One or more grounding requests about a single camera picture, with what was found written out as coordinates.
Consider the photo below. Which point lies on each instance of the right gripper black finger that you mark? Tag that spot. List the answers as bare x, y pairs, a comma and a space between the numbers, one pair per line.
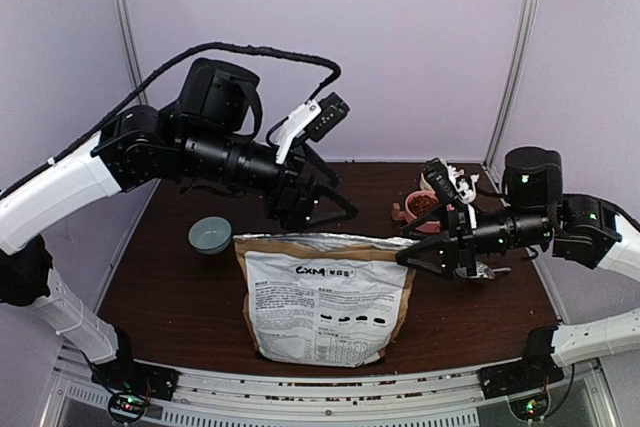
427, 257
408, 230

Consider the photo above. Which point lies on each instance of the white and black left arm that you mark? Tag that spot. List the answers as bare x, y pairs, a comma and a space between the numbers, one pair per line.
138, 145

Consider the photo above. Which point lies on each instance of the brown kibble in pink bowl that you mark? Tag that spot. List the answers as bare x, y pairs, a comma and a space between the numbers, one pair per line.
422, 204

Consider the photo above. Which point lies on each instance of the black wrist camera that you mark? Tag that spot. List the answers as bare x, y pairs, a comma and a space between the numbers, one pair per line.
312, 120
450, 184

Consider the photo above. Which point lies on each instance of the aluminium corner post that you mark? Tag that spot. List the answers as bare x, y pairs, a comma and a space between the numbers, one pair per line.
526, 20
128, 41

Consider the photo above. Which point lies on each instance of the cream cat-ear pet bowl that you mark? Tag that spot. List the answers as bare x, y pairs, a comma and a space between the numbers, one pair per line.
424, 183

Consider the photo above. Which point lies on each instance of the pink cat-ear pet bowl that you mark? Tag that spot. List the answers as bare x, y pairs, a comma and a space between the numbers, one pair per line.
431, 225

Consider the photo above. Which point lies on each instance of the aluminium front frame rail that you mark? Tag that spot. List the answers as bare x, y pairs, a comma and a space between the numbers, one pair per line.
452, 397

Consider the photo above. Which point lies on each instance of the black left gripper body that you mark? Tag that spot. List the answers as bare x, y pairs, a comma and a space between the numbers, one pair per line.
210, 157

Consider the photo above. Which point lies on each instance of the light green ceramic bowl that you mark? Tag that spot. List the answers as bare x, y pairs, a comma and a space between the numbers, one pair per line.
210, 235

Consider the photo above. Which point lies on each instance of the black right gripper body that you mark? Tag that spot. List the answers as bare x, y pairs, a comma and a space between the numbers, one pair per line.
529, 229

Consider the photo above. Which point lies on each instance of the brown dog food bag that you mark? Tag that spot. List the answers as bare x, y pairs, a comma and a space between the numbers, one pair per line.
323, 299

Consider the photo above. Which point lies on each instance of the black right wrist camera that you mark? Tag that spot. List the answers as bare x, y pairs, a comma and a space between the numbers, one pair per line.
450, 184

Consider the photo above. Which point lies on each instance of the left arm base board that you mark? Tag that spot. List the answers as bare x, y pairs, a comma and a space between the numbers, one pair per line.
126, 407

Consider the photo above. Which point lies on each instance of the right aluminium table rail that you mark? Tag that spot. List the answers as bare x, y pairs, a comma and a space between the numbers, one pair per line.
537, 262

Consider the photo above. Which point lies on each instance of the right arm base board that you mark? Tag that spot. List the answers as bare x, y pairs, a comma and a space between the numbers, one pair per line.
530, 407

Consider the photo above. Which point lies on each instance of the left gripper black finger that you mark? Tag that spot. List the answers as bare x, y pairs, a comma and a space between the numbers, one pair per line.
323, 205
314, 159

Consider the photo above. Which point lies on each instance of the left aluminium corner post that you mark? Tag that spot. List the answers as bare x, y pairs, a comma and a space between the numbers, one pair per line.
128, 41

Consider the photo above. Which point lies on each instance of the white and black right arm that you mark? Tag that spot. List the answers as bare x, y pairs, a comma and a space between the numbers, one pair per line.
579, 228

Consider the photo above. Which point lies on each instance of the right aluminium corner post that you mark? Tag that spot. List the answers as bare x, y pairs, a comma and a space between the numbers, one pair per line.
526, 20

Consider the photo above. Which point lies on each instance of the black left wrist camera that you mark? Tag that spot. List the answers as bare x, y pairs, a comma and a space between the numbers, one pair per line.
312, 120

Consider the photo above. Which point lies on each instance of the silver metal food scoop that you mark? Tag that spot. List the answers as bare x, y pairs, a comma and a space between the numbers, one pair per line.
482, 273

